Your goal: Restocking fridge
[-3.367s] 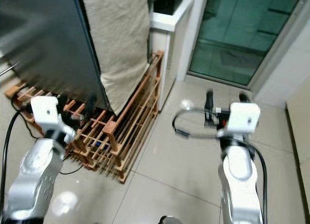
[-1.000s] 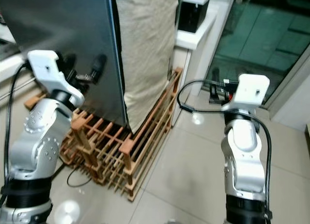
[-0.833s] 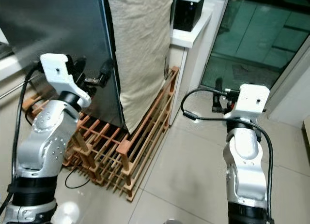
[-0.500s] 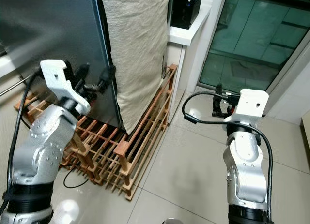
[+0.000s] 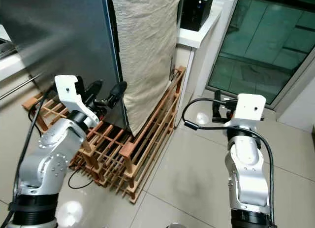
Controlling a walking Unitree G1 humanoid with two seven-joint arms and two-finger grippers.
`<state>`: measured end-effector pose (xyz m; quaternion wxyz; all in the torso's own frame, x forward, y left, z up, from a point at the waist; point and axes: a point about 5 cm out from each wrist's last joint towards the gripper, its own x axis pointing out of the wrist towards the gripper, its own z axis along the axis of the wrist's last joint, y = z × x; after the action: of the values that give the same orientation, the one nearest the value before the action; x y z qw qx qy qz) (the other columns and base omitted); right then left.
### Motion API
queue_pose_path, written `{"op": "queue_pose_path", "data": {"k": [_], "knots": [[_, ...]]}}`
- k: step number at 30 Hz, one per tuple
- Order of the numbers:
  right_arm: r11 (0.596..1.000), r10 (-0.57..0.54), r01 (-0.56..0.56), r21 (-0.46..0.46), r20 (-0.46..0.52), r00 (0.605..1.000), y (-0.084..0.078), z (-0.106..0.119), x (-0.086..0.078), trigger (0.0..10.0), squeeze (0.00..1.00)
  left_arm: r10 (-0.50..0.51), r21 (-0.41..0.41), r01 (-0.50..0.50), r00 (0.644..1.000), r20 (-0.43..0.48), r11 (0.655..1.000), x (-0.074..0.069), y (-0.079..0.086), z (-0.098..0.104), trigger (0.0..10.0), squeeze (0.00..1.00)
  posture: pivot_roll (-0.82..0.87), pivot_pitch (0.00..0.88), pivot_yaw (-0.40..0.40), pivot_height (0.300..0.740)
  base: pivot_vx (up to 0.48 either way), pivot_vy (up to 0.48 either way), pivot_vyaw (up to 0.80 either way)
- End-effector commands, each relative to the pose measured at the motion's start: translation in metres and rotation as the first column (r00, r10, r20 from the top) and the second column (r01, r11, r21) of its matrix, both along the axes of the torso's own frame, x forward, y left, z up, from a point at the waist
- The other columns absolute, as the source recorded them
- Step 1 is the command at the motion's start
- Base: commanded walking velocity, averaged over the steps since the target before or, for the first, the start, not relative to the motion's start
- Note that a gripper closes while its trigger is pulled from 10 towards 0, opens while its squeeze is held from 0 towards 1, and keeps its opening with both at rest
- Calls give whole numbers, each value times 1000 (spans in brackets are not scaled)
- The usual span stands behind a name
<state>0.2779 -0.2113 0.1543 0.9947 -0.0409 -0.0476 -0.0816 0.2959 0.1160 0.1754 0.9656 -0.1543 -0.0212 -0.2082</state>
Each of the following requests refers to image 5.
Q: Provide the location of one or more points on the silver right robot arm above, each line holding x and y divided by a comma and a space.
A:
246, 174

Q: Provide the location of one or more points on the glass sliding door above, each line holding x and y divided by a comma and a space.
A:
261, 46

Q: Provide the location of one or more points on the black box with white lid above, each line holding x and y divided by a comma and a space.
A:
194, 14

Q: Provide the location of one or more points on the wooden slatted rack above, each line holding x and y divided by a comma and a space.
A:
128, 151

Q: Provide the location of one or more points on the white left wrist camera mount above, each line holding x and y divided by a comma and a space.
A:
70, 90

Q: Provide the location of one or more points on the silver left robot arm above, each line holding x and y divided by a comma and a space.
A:
51, 164

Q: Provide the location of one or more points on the white kitchen counter cabinet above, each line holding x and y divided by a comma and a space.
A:
10, 70

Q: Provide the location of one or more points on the steel gas hob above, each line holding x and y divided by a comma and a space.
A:
6, 48

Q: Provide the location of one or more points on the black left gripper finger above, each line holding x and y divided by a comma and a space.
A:
117, 94
95, 90

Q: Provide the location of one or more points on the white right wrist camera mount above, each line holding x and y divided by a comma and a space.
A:
248, 110

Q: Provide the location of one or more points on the small fridge body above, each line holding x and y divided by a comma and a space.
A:
114, 41

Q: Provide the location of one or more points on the beige ribbed cloth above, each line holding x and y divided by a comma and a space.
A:
147, 50

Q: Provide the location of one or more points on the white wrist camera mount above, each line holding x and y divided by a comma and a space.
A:
70, 90
248, 110

